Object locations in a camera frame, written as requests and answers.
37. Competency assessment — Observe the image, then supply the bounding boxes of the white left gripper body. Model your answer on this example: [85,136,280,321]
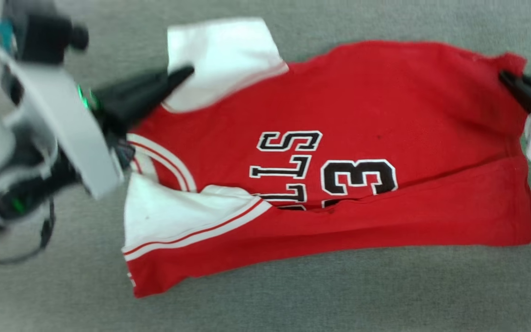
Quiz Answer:
[0,48,124,200]

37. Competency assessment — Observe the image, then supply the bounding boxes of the thin black looped gripper cable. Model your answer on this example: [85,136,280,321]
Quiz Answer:
[0,198,57,266]

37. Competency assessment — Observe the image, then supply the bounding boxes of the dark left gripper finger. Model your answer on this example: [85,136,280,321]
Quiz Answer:
[101,94,165,137]
[92,65,196,112]

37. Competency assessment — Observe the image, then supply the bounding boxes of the grey fabric sofa cushion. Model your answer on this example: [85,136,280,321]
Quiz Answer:
[0,0,531,332]

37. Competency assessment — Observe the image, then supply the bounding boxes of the red and white basketball jersey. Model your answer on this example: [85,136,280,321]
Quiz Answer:
[122,17,531,298]

